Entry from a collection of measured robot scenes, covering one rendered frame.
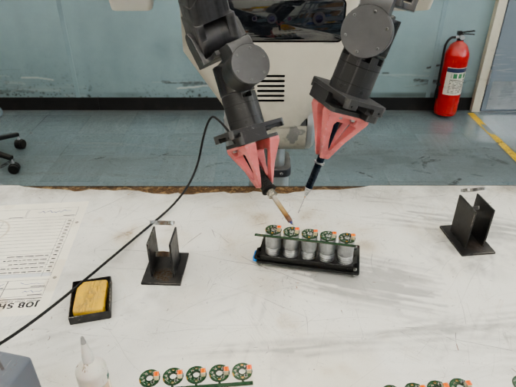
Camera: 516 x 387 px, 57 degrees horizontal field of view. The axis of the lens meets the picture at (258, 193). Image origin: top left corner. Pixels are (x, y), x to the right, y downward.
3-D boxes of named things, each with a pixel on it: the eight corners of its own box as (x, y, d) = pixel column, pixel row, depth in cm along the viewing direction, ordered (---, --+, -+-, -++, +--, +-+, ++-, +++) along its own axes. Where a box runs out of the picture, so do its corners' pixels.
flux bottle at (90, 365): (117, 384, 56) (103, 325, 51) (107, 410, 54) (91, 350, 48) (89, 382, 57) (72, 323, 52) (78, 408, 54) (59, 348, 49)
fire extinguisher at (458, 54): (430, 108, 331) (446, 28, 303) (452, 108, 331) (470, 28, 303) (437, 117, 319) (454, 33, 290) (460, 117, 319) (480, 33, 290)
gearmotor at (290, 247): (283, 251, 76) (284, 225, 74) (299, 253, 76) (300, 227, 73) (281, 261, 74) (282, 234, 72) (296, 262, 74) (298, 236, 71)
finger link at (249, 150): (294, 177, 77) (278, 121, 76) (257, 190, 73) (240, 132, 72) (272, 180, 83) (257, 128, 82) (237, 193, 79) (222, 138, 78)
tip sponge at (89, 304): (74, 288, 71) (72, 280, 70) (112, 282, 72) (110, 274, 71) (69, 325, 64) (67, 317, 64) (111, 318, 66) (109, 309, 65)
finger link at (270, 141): (292, 178, 77) (276, 122, 76) (255, 191, 73) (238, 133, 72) (270, 181, 83) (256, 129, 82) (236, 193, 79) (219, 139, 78)
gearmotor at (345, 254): (336, 257, 75) (339, 231, 72) (352, 259, 75) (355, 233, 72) (335, 267, 73) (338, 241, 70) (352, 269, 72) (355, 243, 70)
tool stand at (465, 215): (472, 251, 84) (467, 190, 85) (507, 255, 75) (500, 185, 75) (441, 253, 84) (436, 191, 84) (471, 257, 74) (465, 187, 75)
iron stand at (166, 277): (188, 280, 77) (190, 221, 78) (176, 288, 69) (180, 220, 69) (151, 279, 77) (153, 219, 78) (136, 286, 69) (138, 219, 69)
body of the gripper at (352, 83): (342, 112, 60) (365, 54, 57) (307, 87, 68) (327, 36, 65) (382, 121, 63) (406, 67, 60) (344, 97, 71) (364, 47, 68)
